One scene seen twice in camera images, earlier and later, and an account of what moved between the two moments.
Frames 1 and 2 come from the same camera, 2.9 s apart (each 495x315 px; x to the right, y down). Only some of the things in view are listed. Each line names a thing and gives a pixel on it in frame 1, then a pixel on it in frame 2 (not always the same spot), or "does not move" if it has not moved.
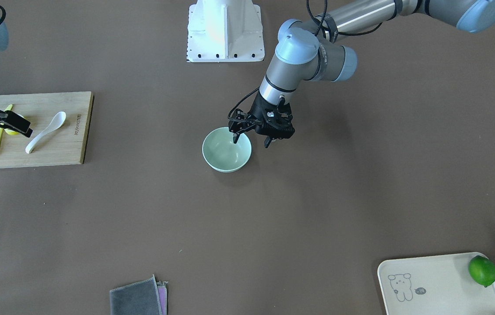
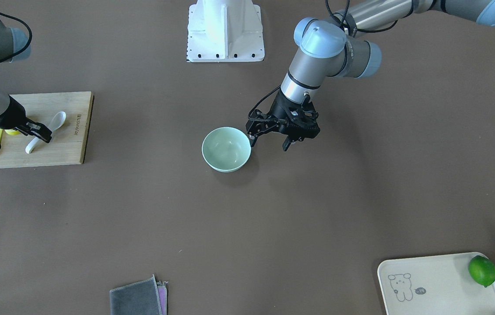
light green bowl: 221,154 does not move
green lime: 482,271 does not move
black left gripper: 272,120 to 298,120
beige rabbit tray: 437,285 does not move
